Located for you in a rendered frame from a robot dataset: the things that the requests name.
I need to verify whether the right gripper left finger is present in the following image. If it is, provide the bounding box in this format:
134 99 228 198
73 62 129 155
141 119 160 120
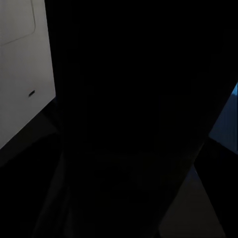
0 132 63 238

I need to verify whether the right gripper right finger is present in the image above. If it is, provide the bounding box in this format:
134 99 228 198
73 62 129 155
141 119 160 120
194 137 238 238

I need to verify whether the monitor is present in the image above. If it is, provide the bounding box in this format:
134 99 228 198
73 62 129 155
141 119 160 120
0 0 238 238

